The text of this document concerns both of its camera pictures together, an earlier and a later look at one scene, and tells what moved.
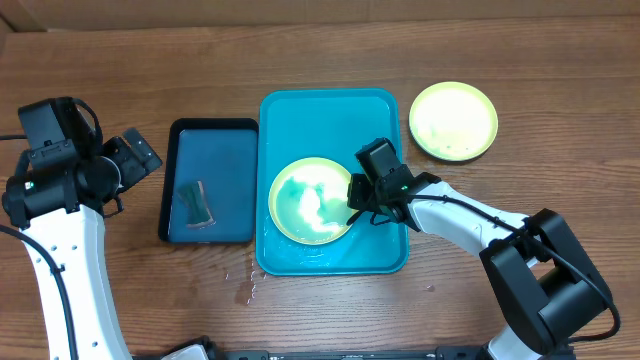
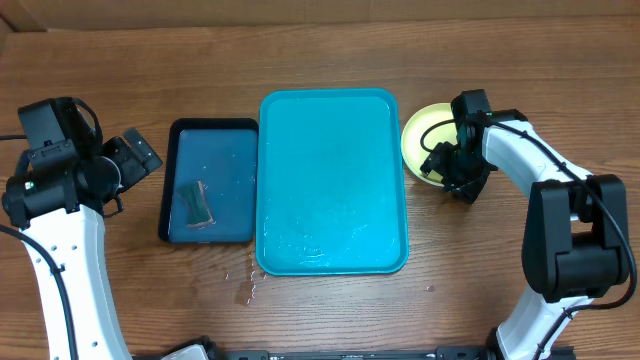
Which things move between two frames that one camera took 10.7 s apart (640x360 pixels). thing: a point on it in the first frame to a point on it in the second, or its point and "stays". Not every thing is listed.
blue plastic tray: [333, 124] stays
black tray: [222, 154] stays
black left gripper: [134, 168] stays
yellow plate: [308, 201] to [411, 146]
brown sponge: [193, 198] stays
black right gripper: [358, 192] to [451, 167]
